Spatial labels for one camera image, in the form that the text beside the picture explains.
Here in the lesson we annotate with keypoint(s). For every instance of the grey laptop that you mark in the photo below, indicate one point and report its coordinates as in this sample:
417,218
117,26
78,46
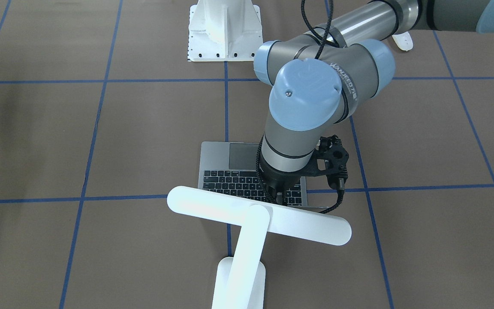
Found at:
229,168

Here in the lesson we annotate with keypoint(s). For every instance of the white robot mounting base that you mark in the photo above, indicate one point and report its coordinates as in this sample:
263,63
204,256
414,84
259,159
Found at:
224,30

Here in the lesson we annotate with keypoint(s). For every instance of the white computer mouse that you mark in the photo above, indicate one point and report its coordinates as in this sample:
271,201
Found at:
403,41

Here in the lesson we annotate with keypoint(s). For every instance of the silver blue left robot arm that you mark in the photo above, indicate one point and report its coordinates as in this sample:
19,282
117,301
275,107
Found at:
320,78

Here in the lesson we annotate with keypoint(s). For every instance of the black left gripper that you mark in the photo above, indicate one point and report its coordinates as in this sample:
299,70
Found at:
282,180

